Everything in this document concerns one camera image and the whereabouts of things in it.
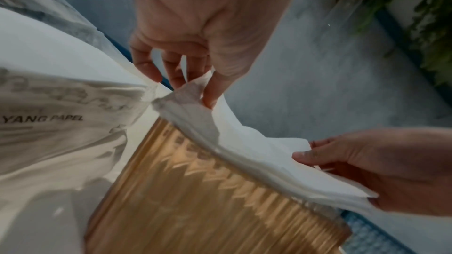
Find person's right hand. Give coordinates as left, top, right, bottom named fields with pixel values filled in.
left=292, top=127, right=452, bottom=216

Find person's left hand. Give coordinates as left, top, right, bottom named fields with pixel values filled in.
left=129, top=0, right=306, bottom=109

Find white tissue bundle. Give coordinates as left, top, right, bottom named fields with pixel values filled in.
left=151, top=71, right=381, bottom=215

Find cat print tissue pack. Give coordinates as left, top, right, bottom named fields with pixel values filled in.
left=0, top=0, right=161, bottom=187

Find orange transparent tissue box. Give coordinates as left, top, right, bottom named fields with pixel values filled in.
left=82, top=116, right=352, bottom=254

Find clear tube with brass end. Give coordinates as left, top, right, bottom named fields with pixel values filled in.
left=323, top=0, right=384, bottom=43

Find hanging green plants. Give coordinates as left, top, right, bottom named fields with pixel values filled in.
left=339, top=0, right=452, bottom=87

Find blue planter base rail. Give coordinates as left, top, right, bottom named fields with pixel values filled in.
left=372, top=4, right=452, bottom=109

